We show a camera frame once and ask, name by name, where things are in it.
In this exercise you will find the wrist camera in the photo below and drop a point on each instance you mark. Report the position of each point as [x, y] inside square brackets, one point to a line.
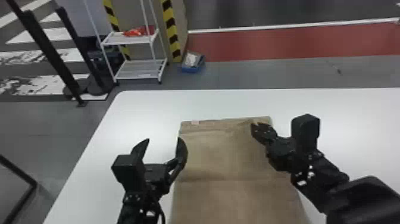
[127, 172]
[305, 133]

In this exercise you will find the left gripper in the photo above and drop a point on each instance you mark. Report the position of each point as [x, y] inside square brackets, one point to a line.
[156, 179]

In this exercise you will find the beige towel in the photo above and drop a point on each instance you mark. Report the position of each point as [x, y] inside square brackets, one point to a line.
[225, 175]

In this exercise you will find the white shelf trolley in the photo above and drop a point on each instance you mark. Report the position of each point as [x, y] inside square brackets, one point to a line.
[137, 67]

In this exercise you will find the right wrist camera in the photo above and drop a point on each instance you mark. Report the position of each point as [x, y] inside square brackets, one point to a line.
[305, 133]

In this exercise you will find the yellow black striped post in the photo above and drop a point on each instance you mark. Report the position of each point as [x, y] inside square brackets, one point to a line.
[171, 31]
[114, 23]

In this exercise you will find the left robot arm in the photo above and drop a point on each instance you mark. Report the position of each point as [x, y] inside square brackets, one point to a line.
[139, 212]

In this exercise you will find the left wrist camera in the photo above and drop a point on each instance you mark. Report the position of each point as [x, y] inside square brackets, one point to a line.
[127, 172]

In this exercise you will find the blue basket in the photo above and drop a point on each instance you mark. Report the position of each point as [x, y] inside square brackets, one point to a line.
[192, 62]

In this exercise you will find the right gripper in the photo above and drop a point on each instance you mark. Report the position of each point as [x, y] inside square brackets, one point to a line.
[281, 154]

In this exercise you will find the red snack packet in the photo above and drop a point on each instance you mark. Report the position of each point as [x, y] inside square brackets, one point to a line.
[137, 31]

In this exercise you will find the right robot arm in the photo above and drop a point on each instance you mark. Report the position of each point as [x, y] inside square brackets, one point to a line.
[350, 195]

